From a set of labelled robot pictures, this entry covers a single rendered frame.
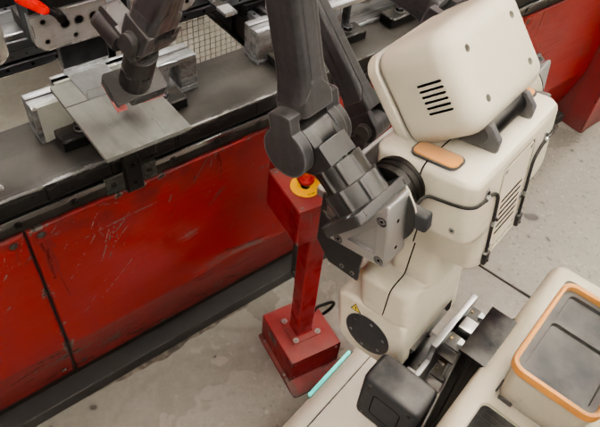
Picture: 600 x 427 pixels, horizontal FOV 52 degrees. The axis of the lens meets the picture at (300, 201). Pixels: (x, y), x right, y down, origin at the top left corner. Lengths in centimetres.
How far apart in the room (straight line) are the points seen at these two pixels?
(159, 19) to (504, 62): 50
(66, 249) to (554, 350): 104
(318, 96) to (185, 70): 73
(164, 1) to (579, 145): 247
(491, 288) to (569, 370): 126
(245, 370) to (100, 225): 77
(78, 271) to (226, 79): 59
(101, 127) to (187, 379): 101
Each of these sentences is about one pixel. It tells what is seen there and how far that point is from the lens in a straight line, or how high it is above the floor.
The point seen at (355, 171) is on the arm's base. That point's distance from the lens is 82.
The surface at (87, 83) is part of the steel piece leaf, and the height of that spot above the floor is 100.
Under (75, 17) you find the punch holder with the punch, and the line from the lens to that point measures 130.
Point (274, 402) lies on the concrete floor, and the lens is 198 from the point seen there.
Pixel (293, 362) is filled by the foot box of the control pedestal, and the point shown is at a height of 12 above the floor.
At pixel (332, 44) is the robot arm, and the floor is 112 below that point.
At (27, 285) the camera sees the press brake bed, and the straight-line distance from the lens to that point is 154.
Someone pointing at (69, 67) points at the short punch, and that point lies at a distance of 139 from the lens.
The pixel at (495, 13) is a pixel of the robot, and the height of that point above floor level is 138.
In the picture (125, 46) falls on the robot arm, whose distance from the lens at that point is 104.
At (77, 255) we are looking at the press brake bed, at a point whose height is 63.
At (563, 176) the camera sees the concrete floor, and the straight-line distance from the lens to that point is 293.
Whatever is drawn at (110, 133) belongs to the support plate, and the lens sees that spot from 124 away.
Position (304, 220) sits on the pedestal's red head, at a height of 75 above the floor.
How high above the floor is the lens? 179
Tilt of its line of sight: 47 degrees down
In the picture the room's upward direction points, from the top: 6 degrees clockwise
